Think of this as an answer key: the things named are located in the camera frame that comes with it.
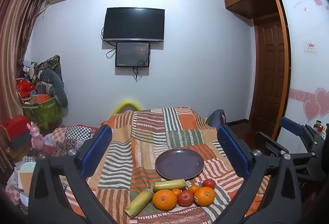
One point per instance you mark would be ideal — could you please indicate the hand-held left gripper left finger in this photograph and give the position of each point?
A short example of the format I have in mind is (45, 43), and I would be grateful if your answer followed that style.
(96, 152)

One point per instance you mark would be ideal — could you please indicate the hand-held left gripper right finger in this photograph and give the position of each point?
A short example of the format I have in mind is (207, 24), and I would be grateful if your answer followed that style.
(234, 154)

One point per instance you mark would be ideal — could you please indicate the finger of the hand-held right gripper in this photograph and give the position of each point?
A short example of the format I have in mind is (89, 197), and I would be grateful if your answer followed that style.
(291, 125)
(270, 144)

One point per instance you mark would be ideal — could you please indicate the small red tomato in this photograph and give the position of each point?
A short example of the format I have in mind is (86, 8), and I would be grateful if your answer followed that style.
(208, 183)

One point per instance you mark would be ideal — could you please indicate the orange with sticker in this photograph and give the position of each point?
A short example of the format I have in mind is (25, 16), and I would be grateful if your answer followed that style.
(204, 196)

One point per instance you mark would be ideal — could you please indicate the small tangerine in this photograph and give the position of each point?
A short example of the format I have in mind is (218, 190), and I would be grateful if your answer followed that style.
(176, 191)
(194, 188)

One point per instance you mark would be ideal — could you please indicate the purple ceramic plate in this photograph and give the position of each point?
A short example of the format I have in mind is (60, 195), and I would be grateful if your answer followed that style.
(179, 164)

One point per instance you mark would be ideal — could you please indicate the red apple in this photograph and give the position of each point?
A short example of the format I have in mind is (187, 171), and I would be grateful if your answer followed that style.
(185, 198)

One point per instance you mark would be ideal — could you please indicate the yellow corn cob piece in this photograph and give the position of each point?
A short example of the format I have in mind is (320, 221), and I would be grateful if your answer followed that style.
(138, 204)
(169, 184)

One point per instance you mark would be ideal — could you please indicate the large orange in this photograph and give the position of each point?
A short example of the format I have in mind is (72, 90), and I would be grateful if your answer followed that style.
(164, 199)

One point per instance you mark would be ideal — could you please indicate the small bottles on shelf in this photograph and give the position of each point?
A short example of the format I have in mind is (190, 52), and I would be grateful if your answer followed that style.
(320, 127)

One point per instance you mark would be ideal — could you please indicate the floral checkered quilt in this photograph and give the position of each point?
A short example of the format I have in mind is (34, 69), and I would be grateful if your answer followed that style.
(66, 136)

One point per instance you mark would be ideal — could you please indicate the blue chair cushion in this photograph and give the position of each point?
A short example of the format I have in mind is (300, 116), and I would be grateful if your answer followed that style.
(217, 117)

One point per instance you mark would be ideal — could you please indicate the brown wooden door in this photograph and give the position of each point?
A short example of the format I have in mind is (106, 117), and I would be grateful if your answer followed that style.
(270, 72)

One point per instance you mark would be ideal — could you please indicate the striped patchwork blanket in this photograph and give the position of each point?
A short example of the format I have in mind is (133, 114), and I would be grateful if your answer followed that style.
(154, 136)

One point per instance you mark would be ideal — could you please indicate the pink bunny toy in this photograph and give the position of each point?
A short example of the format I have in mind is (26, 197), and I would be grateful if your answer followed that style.
(36, 136)

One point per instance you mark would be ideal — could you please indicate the green storage box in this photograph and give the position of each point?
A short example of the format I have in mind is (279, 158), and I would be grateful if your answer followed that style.
(42, 113)

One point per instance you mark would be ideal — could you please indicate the white wardrobe door with hearts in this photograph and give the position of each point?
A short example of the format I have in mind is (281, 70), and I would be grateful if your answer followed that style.
(305, 59)

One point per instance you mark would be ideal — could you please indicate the grey neck pillow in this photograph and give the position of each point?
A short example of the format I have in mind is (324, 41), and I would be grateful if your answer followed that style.
(55, 85)

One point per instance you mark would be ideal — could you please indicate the red gift box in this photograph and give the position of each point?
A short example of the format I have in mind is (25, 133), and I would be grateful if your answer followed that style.
(14, 130)

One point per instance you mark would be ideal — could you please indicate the red plastic bag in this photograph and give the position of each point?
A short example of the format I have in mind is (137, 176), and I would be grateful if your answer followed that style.
(25, 88)

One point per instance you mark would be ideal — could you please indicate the dark patterned cushion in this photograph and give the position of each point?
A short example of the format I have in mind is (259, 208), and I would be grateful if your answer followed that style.
(52, 63)

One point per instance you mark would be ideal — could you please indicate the small black monitor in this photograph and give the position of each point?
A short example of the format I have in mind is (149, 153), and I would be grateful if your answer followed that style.
(132, 54)

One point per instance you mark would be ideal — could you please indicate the striped brown curtain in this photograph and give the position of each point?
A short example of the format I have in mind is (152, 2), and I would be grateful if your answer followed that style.
(18, 46)

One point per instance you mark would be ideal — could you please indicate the wall-mounted black television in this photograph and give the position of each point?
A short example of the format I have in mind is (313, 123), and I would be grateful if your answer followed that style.
(133, 24)

